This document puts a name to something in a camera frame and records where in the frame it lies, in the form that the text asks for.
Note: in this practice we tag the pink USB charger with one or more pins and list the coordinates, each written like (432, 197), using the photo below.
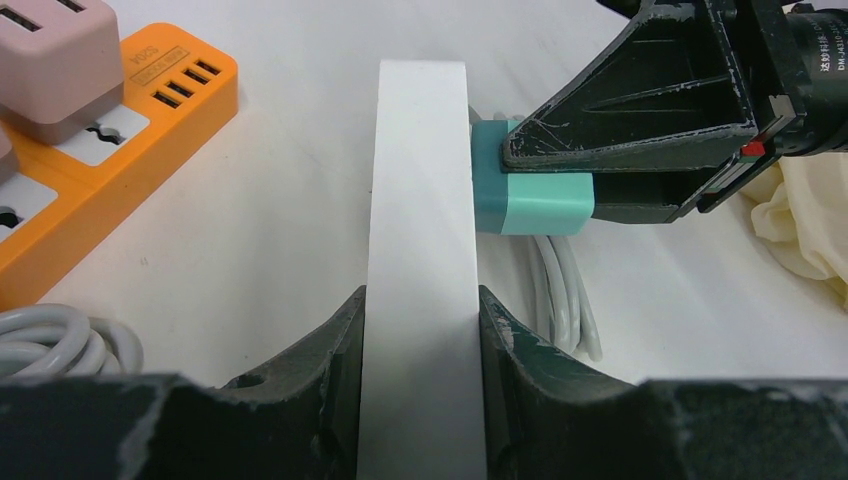
(61, 66)

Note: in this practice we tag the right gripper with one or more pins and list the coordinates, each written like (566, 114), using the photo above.
(667, 94)

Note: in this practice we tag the cream cloth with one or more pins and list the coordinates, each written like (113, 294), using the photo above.
(800, 214)

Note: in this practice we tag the teal USB charger plug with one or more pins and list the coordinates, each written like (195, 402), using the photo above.
(524, 204)

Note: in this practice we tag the orange power strip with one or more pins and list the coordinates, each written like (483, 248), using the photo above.
(63, 200)

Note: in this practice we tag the white power strip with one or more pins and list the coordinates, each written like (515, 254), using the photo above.
(421, 407)

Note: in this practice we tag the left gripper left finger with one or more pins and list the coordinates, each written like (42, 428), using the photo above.
(296, 416)

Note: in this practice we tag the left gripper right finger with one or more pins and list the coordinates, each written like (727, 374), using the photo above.
(549, 416)

